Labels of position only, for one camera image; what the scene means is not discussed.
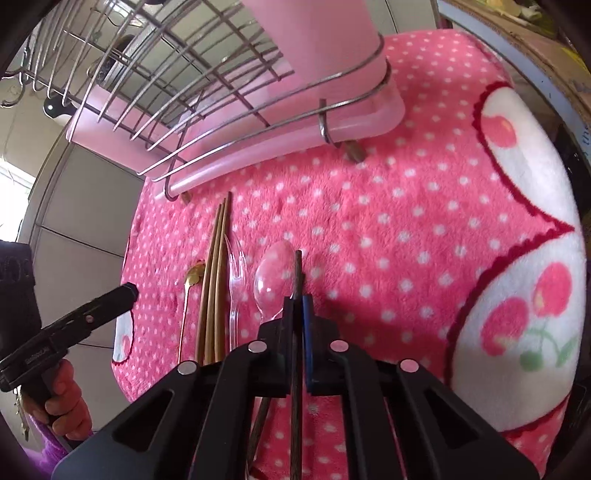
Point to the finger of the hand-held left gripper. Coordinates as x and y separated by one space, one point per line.
106 307

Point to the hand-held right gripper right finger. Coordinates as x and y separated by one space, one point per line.
308 332

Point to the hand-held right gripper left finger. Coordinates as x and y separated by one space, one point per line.
288 332

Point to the dark wooden chopstick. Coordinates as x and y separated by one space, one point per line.
298 277
260 420

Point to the clear plastic spoon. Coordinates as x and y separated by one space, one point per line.
272 277

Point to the light wooden chopstick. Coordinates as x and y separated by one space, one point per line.
216 286
207 286
225 286

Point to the gold metal spoon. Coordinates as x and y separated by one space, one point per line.
194 273

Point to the person's left forearm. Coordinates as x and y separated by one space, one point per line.
44 438

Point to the person's left hand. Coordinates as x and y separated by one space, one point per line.
69 397

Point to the clear plastic fork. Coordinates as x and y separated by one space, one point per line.
236 295

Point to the pink polka dot blanket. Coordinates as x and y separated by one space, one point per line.
392 207

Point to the pink plastic drip tray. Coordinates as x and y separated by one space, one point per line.
369 115

